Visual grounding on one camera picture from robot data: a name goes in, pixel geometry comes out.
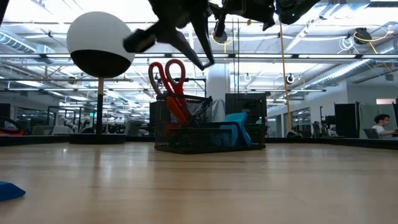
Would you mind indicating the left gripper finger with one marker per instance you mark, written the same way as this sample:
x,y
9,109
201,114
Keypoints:
x,y
203,34
180,43

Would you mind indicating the blue sticky note pad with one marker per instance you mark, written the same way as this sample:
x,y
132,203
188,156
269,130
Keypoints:
x,y
236,119

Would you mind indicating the black mesh desk organizer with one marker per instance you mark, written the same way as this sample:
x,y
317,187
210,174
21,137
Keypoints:
x,y
192,143

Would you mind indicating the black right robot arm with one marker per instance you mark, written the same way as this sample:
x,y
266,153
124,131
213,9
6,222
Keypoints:
x,y
295,9

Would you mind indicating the small black ceiling reel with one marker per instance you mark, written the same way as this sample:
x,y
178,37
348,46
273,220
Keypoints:
x,y
289,79

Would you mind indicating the grey cloth cover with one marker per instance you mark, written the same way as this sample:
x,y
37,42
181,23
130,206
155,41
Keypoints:
x,y
219,112

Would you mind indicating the white globe lamp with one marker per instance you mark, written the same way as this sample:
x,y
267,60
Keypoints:
x,y
101,40

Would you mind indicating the black monitor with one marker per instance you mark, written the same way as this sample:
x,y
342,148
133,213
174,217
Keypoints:
x,y
245,104

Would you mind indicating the grey-green curtain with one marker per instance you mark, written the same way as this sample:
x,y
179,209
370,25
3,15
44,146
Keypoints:
x,y
365,115

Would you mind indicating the person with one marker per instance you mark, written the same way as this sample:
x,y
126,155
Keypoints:
x,y
381,124

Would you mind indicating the red black equipment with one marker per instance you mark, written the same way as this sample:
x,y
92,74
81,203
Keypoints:
x,y
9,132

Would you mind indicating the blue eraser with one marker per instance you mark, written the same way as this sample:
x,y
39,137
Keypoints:
x,y
9,191

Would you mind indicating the black frame rig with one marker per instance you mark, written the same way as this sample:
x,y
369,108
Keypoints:
x,y
192,80

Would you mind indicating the black table frame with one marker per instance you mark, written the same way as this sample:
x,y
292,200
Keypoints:
x,y
31,140

